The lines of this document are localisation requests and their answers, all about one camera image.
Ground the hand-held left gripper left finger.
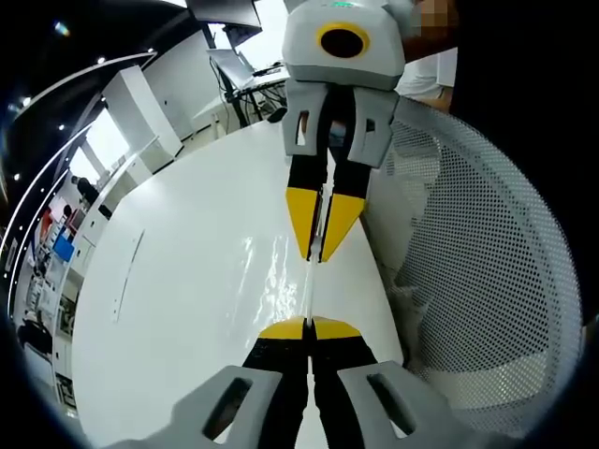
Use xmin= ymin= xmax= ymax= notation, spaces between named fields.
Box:
xmin=107 ymin=315 xmax=311 ymax=449

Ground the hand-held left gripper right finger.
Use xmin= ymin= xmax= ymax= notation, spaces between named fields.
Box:
xmin=310 ymin=315 xmax=474 ymax=449

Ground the pile of clear packaging bags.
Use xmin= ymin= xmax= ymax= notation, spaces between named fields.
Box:
xmin=236 ymin=232 xmax=313 ymax=328

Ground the grey open laptop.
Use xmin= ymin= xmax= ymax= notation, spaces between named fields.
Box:
xmin=207 ymin=48 xmax=287 ymax=91

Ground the black laptop stand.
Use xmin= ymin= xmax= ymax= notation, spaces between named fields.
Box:
xmin=212 ymin=60 xmax=289 ymax=128

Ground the black hanging monitor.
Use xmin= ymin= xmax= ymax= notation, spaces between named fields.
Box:
xmin=184 ymin=0 xmax=263 ymax=29

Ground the white mesh office chair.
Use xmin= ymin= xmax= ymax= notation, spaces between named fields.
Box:
xmin=362 ymin=95 xmax=586 ymax=425

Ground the white cabinet row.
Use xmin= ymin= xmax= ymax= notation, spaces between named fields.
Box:
xmin=13 ymin=149 xmax=158 ymax=413

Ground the blue storage box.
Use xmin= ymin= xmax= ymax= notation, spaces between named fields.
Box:
xmin=52 ymin=232 xmax=77 ymax=262

